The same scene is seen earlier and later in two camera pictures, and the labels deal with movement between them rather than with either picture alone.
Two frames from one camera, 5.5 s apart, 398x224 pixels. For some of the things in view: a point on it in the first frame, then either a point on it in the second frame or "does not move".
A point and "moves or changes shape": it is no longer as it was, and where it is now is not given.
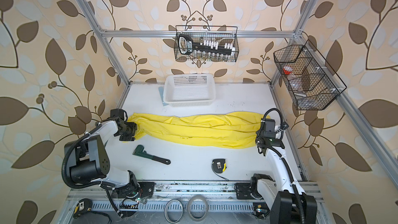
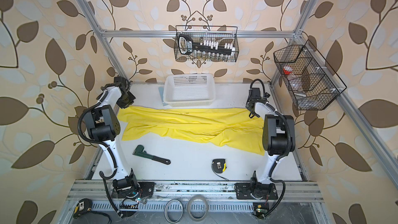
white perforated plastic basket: x=189 y=90 does not move
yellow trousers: x=237 y=129 moves or changes shape
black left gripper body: x=126 y=135 to x=125 y=100
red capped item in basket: x=287 y=70 does not move
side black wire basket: x=311 y=83 does not move
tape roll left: x=166 y=212 does not move
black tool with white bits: x=186 y=46 does not move
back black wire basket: x=224 y=34 does not move
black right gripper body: x=259 y=134 to x=247 y=105
